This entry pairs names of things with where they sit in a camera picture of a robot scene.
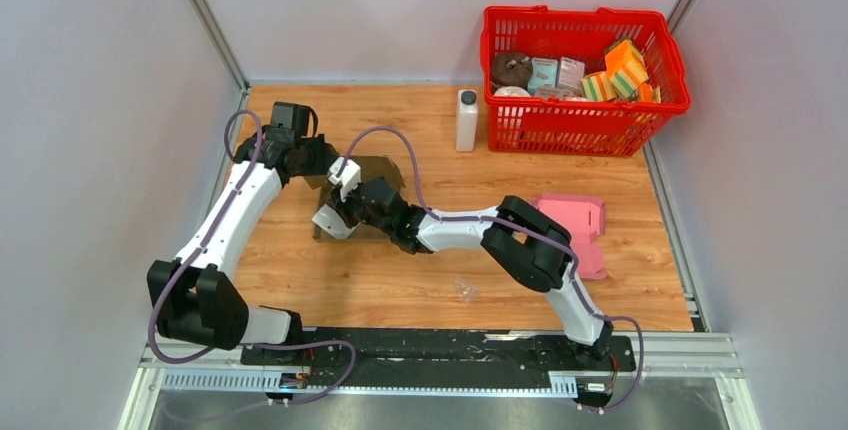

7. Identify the grey pink small box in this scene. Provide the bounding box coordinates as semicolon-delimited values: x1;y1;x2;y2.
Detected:
556;57;585;95

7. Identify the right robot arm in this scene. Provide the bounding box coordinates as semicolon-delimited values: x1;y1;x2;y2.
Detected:
327;178;613;369

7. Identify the orange green sponge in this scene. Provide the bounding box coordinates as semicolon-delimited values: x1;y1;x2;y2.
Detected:
604;37;650;99

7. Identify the white plastic bag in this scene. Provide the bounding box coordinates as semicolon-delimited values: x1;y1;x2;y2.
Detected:
312;204;357;239

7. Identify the aluminium frame rail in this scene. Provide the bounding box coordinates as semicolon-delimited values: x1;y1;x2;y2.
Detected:
121;327;760;429

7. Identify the white round lid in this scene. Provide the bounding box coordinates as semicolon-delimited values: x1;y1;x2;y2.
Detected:
494;86;531;98

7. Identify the brown cardboard box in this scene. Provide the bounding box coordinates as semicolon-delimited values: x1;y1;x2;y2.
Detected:
305;156;406;242

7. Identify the small clear screw bag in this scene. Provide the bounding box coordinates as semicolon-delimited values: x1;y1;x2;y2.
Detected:
454;277;478;303

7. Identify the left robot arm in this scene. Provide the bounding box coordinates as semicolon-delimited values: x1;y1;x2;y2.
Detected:
146;102;338;365

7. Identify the brown round item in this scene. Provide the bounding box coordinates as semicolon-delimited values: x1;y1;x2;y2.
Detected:
490;52;533;90

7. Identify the white bottle black cap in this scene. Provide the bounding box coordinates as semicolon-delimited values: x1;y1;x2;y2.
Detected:
455;89;479;152

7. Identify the striped sponge pack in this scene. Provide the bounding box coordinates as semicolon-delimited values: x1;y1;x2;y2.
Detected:
581;71;617;102

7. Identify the red plastic basket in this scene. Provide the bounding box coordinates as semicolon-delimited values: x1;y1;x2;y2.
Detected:
480;5;691;157

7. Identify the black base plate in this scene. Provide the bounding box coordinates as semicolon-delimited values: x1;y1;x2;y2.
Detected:
240;327;636;390

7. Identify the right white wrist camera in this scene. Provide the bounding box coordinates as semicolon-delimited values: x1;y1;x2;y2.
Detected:
327;157;361;202

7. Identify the pink paper box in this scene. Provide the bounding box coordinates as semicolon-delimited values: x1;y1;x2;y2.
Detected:
530;193;608;280

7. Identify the teal small box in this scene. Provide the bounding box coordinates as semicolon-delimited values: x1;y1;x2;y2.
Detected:
526;57;559;96

